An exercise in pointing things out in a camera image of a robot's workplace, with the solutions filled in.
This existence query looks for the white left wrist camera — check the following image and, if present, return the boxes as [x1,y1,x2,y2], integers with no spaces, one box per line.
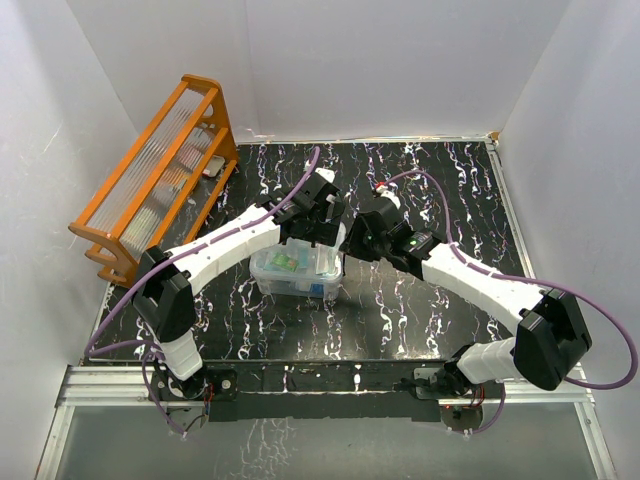
[305,161,336,183]

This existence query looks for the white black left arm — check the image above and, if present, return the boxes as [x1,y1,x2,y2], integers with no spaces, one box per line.
[131,168,344,399]

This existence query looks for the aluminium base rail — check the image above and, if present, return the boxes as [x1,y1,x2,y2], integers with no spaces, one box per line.
[54,360,596,409]

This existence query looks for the green medicine carton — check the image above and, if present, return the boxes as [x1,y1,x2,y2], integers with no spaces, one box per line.
[271,254,299,272]

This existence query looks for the orange wooden rack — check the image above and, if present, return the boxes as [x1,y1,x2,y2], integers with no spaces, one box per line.
[69,74,239,287]

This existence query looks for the clear medicine kit box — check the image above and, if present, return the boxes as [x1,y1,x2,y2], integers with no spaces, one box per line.
[249,239,343,301]

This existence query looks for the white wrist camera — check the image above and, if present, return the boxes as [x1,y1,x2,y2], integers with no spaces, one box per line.
[305,161,336,183]
[374,182,401,209]

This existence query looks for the clear kit lid black handle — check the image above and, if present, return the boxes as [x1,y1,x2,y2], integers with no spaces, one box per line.
[250,239,342,282]

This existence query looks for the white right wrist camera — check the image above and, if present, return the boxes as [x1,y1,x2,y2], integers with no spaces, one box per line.
[374,182,401,209]

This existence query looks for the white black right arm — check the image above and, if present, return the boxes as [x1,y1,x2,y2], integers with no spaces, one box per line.
[340,198,592,397]

